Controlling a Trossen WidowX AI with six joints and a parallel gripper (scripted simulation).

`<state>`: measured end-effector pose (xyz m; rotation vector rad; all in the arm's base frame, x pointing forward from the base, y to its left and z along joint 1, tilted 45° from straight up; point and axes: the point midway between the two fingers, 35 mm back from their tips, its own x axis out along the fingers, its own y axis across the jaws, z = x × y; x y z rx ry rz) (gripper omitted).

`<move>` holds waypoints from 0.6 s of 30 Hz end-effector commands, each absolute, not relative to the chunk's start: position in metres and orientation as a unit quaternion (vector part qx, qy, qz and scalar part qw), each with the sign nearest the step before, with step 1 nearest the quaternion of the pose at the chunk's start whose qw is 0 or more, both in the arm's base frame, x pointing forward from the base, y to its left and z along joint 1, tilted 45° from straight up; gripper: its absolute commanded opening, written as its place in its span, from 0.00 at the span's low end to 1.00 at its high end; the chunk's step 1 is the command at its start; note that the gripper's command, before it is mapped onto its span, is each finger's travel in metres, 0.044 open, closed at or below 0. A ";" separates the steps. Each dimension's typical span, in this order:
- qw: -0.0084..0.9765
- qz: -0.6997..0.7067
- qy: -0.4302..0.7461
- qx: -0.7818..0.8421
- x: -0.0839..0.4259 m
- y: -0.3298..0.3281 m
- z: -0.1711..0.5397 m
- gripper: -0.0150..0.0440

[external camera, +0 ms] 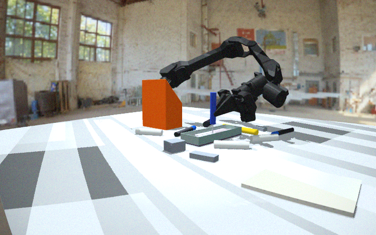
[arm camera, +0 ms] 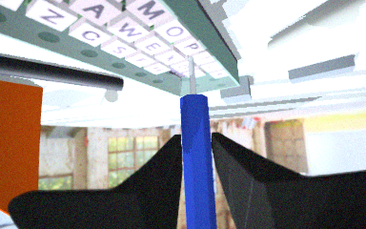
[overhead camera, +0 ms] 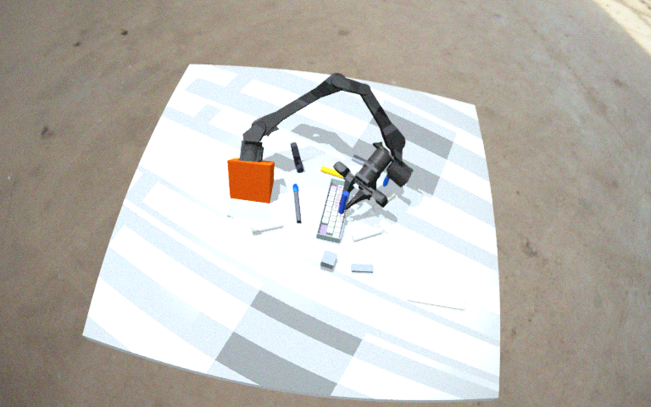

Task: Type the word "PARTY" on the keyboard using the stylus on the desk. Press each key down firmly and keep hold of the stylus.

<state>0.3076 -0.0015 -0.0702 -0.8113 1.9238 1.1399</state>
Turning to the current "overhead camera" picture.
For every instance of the blue stylus with grey tip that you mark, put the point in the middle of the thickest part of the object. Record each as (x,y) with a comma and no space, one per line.
(343,203)

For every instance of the black cylinder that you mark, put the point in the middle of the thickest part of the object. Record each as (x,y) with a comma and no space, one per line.
(297,161)

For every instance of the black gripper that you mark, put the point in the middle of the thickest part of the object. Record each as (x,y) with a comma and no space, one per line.
(366,176)

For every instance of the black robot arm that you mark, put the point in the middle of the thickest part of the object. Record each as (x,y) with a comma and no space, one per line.
(252,148)

